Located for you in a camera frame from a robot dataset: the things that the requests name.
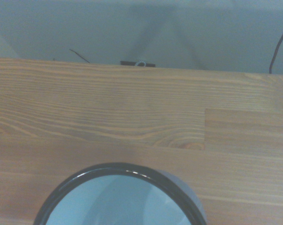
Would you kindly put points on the black table clamp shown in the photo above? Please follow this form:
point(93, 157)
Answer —
point(127, 63)

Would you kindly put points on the blue enamel mug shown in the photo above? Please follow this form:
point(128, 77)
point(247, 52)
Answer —
point(120, 199)

